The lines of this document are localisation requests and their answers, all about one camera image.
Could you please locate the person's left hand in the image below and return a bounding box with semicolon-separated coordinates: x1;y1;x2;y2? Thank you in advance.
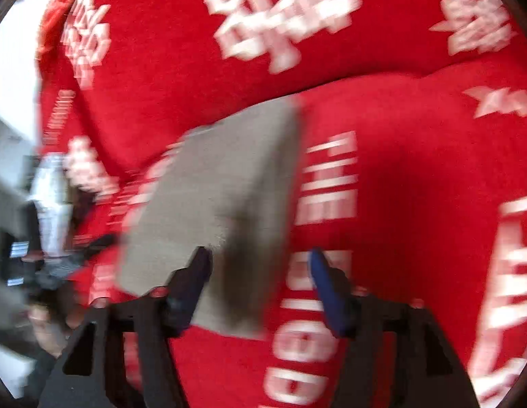
28;300;79;355

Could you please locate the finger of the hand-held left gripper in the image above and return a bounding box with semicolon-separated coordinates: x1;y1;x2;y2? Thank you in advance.
72;233;120;266

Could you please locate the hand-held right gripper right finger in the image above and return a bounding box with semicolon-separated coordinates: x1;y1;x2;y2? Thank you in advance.
310;247;481;408

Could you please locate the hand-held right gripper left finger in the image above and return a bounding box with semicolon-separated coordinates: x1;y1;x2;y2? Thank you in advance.
38;246;213;408

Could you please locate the red sofa with white print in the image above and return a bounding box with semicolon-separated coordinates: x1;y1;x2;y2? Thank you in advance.
34;0;527;408

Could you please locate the grey small shirt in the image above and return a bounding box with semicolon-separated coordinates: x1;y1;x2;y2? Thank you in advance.
118;96;304;341

